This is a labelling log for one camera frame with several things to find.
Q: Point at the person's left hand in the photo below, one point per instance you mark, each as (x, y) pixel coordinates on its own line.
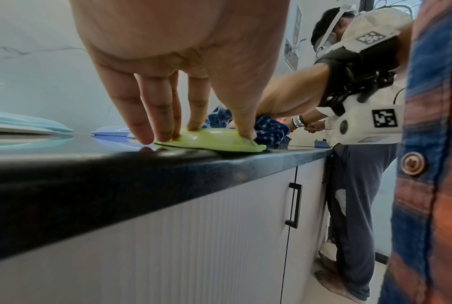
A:
(181, 29)

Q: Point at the teal plate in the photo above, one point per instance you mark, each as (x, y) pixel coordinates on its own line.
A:
(23, 122)

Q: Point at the blue striped cloth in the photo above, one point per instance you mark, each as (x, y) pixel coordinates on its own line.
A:
(274, 130)

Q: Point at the blue box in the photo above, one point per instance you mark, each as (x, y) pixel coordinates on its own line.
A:
(322, 143)

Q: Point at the right wrist marker band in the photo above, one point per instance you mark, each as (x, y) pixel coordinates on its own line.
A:
(361, 65)

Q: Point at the lavender plate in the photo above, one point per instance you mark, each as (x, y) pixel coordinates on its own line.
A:
(113, 132)

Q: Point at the person's right hand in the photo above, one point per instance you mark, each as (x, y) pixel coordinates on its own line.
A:
(293, 92)

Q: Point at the green plate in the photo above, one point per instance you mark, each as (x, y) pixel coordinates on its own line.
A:
(218, 141)

